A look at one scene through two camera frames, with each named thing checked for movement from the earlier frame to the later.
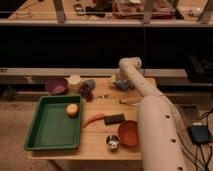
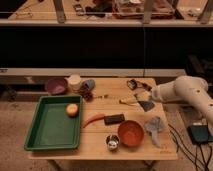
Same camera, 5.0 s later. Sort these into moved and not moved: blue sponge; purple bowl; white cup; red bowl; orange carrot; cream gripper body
Moved: blue sponge; cream gripper body
Not moved: purple bowl; red bowl; white cup; orange carrot
